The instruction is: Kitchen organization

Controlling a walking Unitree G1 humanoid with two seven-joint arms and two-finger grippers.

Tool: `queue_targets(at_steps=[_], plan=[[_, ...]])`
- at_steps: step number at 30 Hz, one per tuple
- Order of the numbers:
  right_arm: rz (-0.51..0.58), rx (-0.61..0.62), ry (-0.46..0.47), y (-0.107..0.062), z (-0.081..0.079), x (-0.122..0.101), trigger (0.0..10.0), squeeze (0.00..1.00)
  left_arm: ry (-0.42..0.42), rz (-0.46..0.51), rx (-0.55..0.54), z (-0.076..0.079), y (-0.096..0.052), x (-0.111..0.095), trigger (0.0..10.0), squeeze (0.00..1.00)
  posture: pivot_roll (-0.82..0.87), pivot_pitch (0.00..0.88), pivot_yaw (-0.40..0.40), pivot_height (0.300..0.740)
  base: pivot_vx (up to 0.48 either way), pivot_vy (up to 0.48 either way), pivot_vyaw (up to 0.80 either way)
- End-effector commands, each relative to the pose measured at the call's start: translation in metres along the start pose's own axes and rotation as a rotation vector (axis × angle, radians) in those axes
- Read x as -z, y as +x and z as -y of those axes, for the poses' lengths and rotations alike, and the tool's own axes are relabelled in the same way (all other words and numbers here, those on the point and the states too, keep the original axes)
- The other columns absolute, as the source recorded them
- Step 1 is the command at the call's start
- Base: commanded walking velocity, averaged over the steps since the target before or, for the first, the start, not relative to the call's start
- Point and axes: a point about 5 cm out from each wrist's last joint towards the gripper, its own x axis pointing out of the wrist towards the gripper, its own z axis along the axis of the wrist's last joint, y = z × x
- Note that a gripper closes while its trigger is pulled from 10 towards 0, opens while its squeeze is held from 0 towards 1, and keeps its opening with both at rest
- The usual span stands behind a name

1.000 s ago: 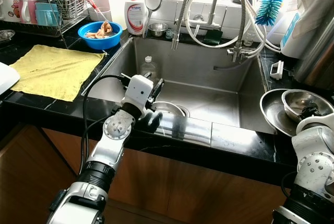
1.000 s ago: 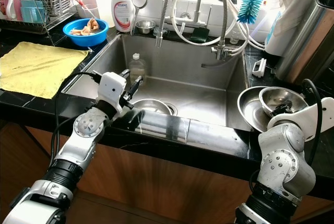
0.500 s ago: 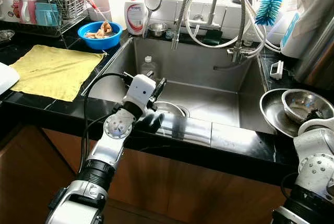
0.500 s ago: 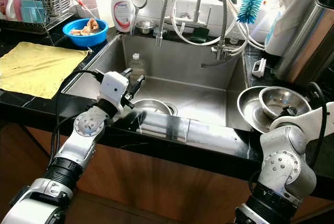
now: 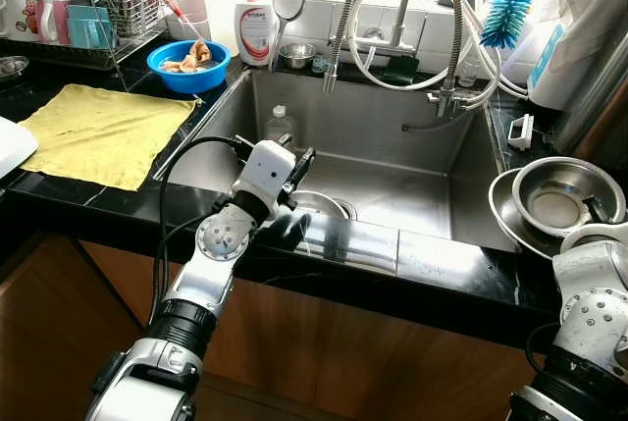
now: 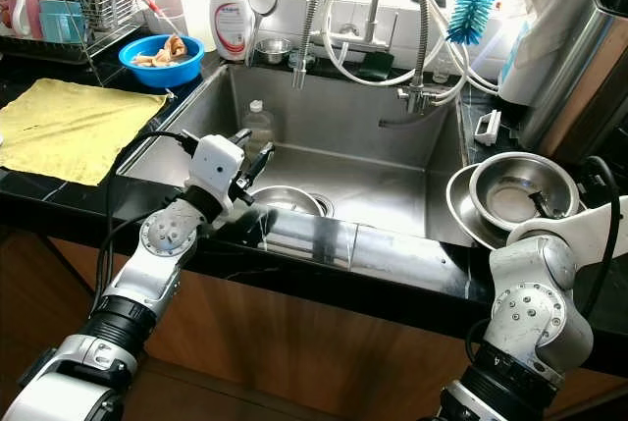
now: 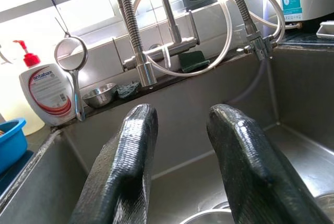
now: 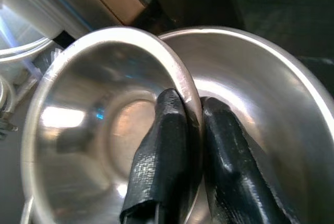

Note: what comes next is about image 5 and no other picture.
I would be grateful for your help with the small steel bowl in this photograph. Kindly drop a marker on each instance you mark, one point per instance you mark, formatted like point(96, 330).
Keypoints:
point(549, 190)

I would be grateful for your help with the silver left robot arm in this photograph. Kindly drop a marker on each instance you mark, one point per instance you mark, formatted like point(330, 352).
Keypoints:
point(211, 284)

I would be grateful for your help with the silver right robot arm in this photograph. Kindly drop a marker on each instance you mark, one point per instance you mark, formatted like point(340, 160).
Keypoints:
point(589, 284)

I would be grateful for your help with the round steel dish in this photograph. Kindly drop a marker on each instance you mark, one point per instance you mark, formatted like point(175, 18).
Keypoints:
point(329, 205)

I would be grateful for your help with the clear plastic bottle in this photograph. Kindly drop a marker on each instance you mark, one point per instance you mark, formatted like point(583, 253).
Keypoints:
point(279, 127)

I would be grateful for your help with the stainless steel sink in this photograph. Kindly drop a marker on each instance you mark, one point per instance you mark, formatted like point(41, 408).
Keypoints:
point(392, 161)

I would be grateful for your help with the tall steel pot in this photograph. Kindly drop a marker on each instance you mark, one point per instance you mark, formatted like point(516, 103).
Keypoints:
point(599, 107)

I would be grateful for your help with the white plastic clip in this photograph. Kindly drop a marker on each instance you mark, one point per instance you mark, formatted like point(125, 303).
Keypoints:
point(520, 131)

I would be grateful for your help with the blue plastic basin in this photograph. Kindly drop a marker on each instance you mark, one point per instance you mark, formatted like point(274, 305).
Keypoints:
point(201, 80)

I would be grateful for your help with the green sponge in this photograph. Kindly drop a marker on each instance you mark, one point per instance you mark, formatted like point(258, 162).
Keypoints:
point(399, 70)

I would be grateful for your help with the white soap bottle red pump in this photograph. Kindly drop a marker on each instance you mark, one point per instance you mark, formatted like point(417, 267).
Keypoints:
point(253, 33)

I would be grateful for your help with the brown food scraps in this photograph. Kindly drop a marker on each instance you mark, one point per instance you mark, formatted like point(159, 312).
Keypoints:
point(196, 54)

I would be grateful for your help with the white plastic container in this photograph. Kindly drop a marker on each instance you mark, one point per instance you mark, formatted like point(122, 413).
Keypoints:
point(579, 36)

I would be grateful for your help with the clear spray bottle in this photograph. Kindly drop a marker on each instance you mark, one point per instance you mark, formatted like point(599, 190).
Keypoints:
point(218, 14)

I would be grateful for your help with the chrome faucet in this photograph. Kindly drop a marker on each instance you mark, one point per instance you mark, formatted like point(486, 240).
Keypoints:
point(397, 16)

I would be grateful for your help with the brown wood cabinet front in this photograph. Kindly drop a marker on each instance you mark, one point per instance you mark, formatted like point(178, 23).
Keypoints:
point(343, 362)

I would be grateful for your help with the yellow cloth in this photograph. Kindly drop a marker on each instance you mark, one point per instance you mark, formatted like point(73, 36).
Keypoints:
point(98, 131)

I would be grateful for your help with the spring gooseneck faucet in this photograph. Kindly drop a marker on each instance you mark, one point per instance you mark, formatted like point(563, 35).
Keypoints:
point(453, 26)

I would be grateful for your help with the red white brush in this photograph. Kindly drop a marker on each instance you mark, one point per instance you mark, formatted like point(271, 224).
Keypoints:
point(172, 6)

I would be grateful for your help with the blue bottle brush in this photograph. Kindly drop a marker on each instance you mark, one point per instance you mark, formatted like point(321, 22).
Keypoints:
point(505, 17)

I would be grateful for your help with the teal plastic container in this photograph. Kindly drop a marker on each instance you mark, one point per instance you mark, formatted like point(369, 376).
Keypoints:
point(88, 30)

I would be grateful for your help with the white plate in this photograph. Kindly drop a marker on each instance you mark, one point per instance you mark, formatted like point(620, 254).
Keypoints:
point(12, 146)

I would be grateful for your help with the pink mug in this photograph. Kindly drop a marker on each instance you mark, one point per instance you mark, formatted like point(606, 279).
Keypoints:
point(54, 24)

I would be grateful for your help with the steel lid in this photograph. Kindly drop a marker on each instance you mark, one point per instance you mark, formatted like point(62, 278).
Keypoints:
point(12, 67)

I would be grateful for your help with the white printed mug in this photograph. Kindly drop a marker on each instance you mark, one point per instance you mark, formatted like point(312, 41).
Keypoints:
point(25, 21)

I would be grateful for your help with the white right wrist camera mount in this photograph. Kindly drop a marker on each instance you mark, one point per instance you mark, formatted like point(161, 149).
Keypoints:
point(603, 233)

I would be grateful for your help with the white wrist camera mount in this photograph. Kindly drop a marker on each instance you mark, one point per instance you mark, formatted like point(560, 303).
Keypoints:
point(603, 233)
point(267, 171)

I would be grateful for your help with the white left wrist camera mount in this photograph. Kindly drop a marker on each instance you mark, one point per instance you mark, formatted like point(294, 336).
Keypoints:
point(267, 171)

